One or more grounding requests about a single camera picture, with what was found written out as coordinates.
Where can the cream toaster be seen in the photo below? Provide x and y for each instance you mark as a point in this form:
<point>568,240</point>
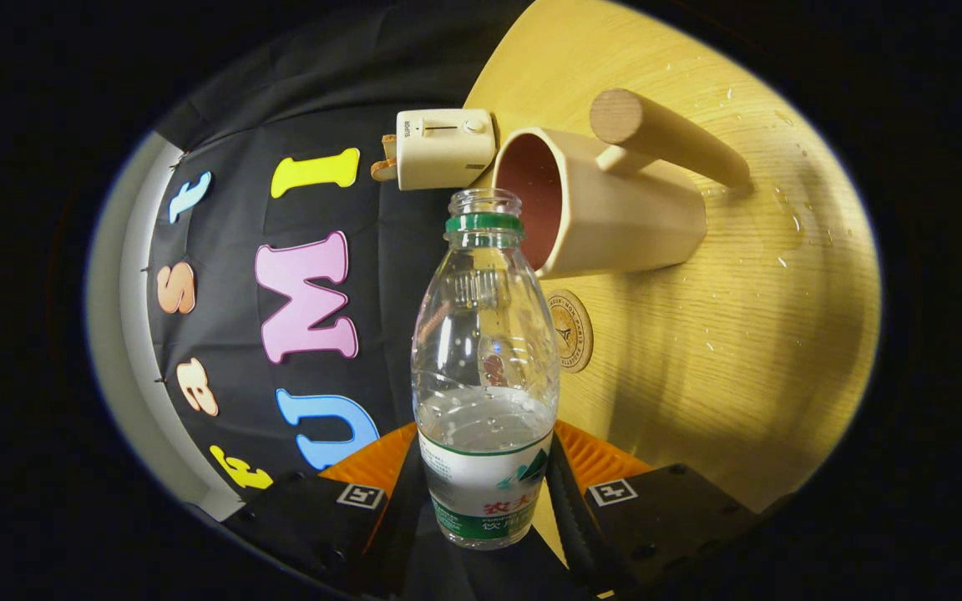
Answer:
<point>443,154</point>

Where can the toasted bread slice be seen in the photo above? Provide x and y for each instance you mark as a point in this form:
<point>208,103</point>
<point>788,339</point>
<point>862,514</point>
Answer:
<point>384,170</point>
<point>390,147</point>

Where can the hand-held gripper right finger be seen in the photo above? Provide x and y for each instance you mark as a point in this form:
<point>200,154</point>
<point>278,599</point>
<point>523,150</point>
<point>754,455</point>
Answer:
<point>566,517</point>

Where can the black backdrop cloth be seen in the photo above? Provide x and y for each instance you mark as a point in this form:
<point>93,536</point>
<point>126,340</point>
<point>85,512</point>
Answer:
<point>222,359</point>

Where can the round wooden coaster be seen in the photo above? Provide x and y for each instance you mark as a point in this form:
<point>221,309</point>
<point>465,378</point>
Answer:
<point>574,334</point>

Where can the wooden table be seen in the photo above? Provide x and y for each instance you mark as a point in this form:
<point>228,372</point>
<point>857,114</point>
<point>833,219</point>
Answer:
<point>740,334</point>

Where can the clear plastic bottle green label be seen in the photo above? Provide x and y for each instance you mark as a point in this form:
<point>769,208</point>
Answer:
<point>485,488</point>

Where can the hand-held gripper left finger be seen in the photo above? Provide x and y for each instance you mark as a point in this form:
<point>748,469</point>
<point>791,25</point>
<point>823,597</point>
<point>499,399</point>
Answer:
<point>397,534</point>

